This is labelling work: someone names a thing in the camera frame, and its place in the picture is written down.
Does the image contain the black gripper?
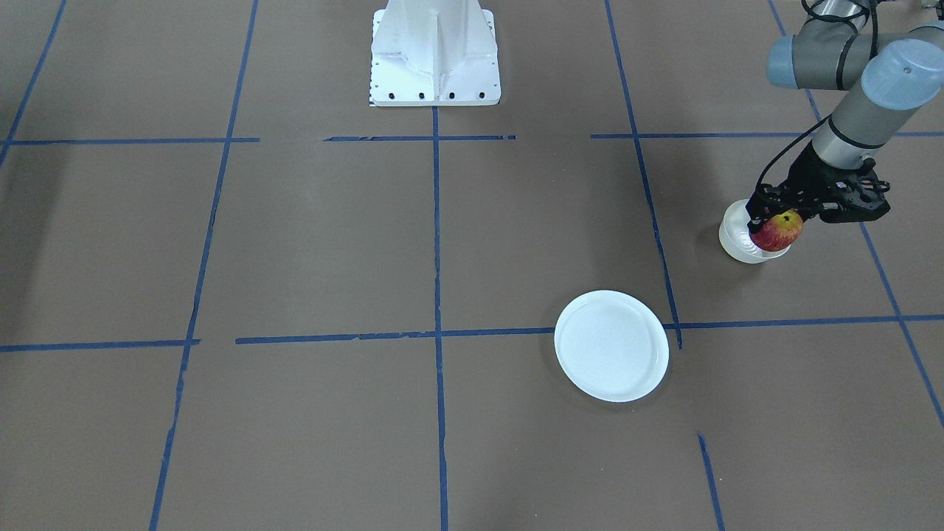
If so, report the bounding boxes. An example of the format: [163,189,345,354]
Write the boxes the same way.
[745,142,891,233]

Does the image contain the red yellow apple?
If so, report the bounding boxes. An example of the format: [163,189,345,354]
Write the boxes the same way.
[749,218,805,253]

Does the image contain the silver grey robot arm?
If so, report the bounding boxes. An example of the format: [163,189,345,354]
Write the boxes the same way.
[745,1,943,235]

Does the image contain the white bowl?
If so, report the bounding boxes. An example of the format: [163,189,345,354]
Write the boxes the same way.
[718,198,790,265]

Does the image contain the white round plate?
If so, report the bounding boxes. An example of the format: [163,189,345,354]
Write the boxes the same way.
[553,290,670,403]

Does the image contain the brown paper table cover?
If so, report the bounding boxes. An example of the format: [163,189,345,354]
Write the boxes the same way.
[2,1,942,530]

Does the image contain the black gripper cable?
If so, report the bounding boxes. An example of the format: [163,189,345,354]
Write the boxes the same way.
[754,0,886,200]

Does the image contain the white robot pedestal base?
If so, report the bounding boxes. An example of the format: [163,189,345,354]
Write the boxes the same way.
[369,1,502,107]

